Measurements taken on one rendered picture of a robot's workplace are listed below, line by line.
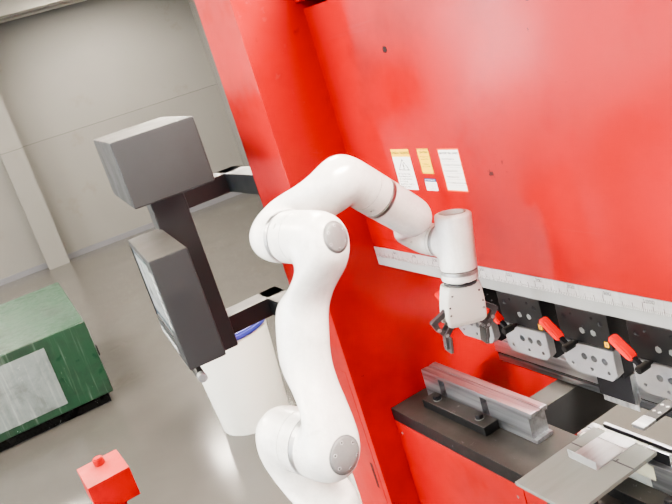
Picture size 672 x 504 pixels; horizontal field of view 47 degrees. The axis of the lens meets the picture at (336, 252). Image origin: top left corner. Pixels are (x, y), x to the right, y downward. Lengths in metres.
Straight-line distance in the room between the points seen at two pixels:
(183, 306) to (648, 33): 1.48
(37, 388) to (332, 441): 4.53
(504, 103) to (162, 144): 1.02
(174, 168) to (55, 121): 9.50
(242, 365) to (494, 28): 3.11
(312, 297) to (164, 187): 0.99
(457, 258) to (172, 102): 10.46
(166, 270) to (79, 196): 9.55
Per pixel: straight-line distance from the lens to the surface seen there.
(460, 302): 1.75
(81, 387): 5.84
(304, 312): 1.38
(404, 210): 1.55
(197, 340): 2.35
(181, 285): 2.30
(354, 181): 1.46
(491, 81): 1.72
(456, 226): 1.69
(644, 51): 1.44
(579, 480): 1.84
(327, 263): 1.33
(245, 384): 4.48
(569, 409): 2.42
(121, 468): 3.02
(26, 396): 5.81
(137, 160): 2.25
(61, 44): 11.81
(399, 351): 2.51
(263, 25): 2.23
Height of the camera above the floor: 2.08
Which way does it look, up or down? 16 degrees down
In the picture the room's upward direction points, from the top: 17 degrees counter-clockwise
